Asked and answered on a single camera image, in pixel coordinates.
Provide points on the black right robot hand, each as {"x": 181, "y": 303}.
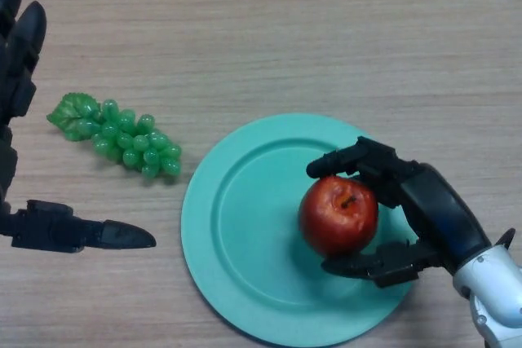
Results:
{"x": 432, "y": 209}

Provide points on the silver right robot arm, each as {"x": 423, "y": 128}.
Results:
{"x": 493, "y": 291}

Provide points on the green plastic grape bunch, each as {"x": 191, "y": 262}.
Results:
{"x": 134, "y": 144}

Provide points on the red apple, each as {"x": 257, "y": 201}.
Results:
{"x": 338, "y": 217}

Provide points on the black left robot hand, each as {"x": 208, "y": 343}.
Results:
{"x": 14, "y": 79}

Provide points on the green round plate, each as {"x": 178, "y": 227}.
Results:
{"x": 253, "y": 221}

